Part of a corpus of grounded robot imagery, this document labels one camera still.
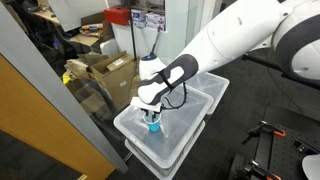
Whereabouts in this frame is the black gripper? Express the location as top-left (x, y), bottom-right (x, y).
top-left (140, 106), bottom-right (162, 124)

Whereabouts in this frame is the light blue plastic cup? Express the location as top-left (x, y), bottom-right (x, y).
top-left (142, 112), bottom-right (163, 133)

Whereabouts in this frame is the large clear plastic bin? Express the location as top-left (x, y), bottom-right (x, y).
top-left (113, 84), bottom-right (214, 169)

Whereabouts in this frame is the large open cardboard box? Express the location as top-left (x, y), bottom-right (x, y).
top-left (88, 50), bottom-right (136, 111)

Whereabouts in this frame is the low brown cardboard box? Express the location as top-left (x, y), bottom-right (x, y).
top-left (65, 78), bottom-right (113, 122)

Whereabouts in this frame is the small clear plastic bin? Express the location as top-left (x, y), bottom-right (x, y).
top-left (194, 71), bottom-right (231, 116)

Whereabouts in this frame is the crumpled cardboard box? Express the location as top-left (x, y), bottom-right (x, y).
top-left (64, 53), bottom-right (102, 82)

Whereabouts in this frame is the white printed carton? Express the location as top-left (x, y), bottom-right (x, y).
top-left (130, 7), bottom-right (147, 29)
top-left (145, 11), bottom-right (167, 32)

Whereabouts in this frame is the red metal box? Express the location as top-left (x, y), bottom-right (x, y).
top-left (103, 5), bottom-right (131, 27)

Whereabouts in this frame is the orange wooden door panel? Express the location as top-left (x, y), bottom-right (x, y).
top-left (0, 54), bottom-right (116, 180)

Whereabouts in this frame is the white board sheet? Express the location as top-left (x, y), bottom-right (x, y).
top-left (47, 0), bottom-right (110, 33)

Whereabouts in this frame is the black perforated workbench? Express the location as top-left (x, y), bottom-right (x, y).
top-left (229, 104), bottom-right (320, 180)

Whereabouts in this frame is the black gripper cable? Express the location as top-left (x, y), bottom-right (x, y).
top-left (160, 80), bottom-right (189, 111)

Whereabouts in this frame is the grey metal door frame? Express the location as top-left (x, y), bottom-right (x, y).
top-left (0, 2), bottom-right (130, 174)

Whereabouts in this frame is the orange handled clamp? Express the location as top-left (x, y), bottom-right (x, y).
top-left (237, 159), bottom-right (283, 180)
top-left (241, 120), bottom-right (287, 145)

